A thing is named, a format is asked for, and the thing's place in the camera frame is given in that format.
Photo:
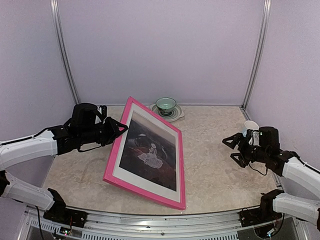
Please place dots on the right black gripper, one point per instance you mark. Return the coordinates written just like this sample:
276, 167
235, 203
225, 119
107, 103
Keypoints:
242, 162

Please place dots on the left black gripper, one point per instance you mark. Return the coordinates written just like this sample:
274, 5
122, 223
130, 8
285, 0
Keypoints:
113, 130

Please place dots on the pink wooden picture frame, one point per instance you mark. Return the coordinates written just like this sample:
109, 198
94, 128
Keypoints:
108, 174

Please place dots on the white photo mat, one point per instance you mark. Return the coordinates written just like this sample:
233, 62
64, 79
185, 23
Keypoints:
143, 184

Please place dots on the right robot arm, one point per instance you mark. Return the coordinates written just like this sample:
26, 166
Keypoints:
263, 146

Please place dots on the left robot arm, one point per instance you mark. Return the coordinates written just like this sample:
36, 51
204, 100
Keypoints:
88, 124

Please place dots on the light blue mug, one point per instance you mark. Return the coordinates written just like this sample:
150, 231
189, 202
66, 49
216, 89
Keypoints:
249, 125

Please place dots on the green ceramic bowl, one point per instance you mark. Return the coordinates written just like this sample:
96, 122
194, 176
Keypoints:
165, 105

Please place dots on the striped ceramic plate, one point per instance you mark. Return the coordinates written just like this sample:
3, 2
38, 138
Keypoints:
175, 115

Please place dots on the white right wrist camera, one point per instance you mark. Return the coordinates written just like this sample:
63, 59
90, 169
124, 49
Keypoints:
254, 137

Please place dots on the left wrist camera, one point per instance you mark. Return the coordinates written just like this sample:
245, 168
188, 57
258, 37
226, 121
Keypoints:
102, 113

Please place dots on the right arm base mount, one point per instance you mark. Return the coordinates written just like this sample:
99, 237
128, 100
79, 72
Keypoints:
263, 213

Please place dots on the aluminium front rail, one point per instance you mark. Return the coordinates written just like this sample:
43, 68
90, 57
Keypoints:
119, 226

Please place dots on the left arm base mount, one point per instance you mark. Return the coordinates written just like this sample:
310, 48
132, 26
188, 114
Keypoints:
59, 213

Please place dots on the left aluminium corner post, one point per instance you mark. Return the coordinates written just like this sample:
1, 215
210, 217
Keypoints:
54, 5

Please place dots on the aluminium corner post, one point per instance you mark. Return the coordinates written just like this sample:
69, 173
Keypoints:
54, 5
258, 53

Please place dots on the right aluminium corner post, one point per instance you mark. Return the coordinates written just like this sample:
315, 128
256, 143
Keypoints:
258, 53

